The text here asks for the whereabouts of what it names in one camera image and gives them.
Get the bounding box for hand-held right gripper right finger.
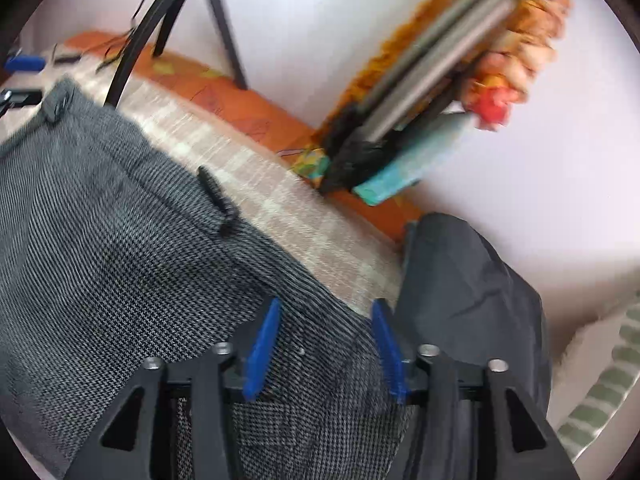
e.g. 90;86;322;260
371;298;582;480

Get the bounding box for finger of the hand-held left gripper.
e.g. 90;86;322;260
0;88;45;110
4;54;46;73

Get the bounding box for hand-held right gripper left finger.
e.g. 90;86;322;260
65;297;282;480

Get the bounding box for grey checked pants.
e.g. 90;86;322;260
0;77;417;480

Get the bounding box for dark grey garment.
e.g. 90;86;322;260
387;211;555;480

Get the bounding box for black tripod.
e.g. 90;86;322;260
102;0;250;109

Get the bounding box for beige plaid bedsheet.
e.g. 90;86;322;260
0;49;407;322

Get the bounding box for yellow green patterned cloth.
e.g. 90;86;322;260
291;146;332;187

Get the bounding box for teal cloth bundle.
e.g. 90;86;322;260
351;110;475;207

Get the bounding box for green white striped mat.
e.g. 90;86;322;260
554;301;640;463

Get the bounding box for orange floral cloth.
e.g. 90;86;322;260
320;0;575;135

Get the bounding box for folded grey metal frame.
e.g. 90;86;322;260
320;0;557;196

